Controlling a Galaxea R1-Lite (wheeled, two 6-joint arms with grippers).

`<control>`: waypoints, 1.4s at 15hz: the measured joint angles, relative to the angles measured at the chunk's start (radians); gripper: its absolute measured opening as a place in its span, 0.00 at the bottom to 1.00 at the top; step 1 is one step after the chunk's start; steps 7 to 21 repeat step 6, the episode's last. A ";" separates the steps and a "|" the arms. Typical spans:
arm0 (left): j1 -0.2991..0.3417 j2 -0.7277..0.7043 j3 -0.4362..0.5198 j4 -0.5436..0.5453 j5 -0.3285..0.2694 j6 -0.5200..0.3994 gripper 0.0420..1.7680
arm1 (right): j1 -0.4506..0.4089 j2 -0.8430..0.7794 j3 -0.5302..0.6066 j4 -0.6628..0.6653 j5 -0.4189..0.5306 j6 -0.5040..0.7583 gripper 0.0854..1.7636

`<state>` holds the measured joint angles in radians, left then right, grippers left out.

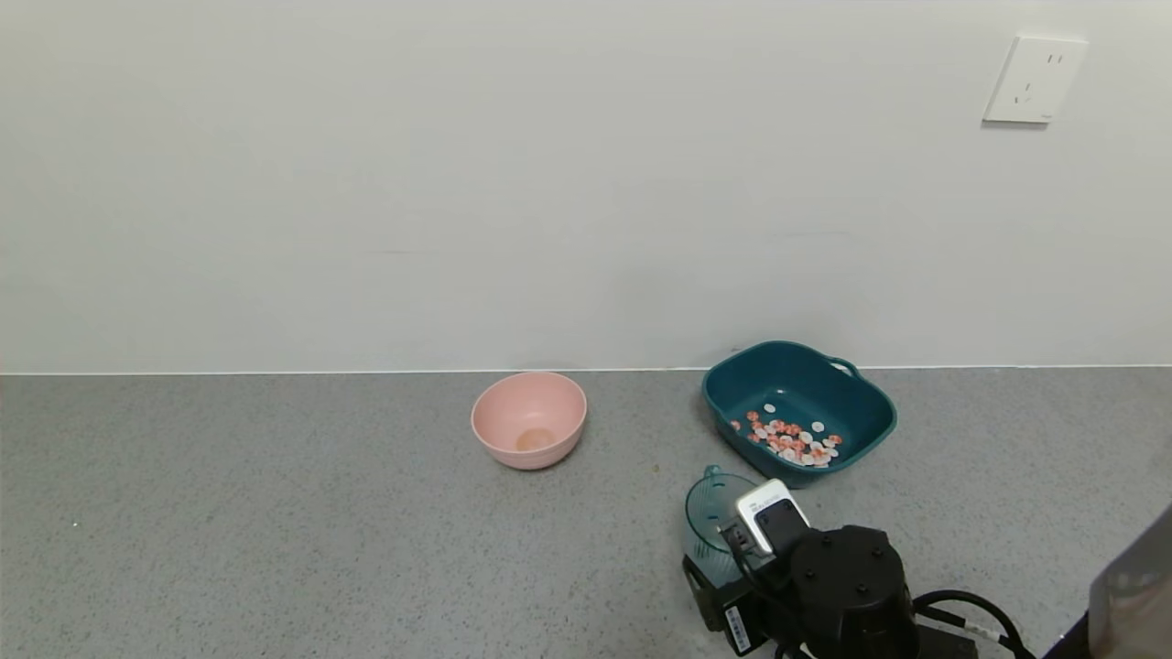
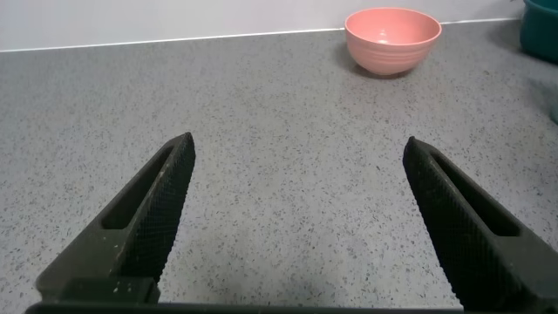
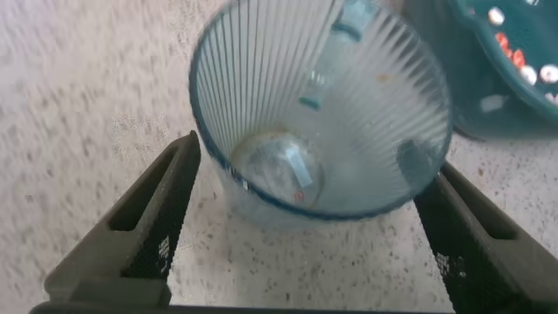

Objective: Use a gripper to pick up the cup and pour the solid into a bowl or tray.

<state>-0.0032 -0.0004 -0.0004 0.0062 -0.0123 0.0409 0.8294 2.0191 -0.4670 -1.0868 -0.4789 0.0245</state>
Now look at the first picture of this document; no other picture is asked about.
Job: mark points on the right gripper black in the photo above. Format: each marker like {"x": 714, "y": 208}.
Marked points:
{"x": 723, "y": 611}

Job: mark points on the clear ribbed plastic cup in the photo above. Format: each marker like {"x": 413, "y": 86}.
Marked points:
{"x": 710, "y": 526}

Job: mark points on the pink and white chips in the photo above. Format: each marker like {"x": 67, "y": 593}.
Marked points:
{"x": 792, "y": 439}

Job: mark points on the pink round bowl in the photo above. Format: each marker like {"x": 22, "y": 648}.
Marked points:
{"x": 513, "y": 407}

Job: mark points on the teal plastic basin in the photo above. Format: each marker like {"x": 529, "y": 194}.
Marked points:
{"x": 861, "y": 403}

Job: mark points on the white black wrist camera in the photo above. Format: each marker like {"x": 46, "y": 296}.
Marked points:
{"x": 774, "y": 517}

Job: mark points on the white wall socket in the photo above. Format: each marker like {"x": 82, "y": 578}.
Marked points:
{"x": 1035, "y": 81}

